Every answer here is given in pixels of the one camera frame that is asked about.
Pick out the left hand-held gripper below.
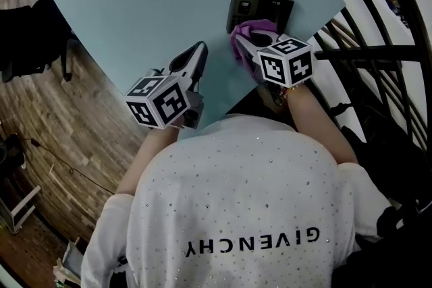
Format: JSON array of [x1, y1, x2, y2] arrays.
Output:
[[124, 40, 209, 131]]

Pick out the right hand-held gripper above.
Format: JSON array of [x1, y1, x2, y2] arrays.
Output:
[[235, 30, 315, 92]]

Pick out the purple cloth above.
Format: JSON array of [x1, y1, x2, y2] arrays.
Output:
[[229, 18, 281, 85]]

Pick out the black keypad access terminal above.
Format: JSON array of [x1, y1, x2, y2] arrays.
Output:
[[225, 0, 295, 36]]

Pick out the person's left forearm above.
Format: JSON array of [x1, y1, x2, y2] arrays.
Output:
[[116, 126, 180, 195]]

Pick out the person's right forearm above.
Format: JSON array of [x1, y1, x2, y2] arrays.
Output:
[[285, 82, 358, 166]]

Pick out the black metal railing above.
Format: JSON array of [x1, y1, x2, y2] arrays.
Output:
[[312, 0, 432, 159]]

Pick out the white studded t-shirt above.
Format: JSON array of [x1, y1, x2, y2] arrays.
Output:
[[80, 113, 392, 288]]

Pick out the black mesh office chair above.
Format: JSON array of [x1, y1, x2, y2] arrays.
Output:
[[0, 0, 74, 84], [329, 103, 432, 288]]

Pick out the black waste bin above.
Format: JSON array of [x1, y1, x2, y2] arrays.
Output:
[[0, 133, 26, 173]]

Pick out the white paper bag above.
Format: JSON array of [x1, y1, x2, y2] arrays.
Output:
[[52, 236, 85, 288]]

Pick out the beaded wrist bracelet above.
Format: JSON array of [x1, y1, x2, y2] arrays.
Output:
[[279, 83, 304, 98]]

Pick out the black floor cable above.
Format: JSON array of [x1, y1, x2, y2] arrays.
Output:
[[20, 136, 117, 196]]

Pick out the white desk frame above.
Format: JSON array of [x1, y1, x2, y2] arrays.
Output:
[[0, 184, 42, 234]]

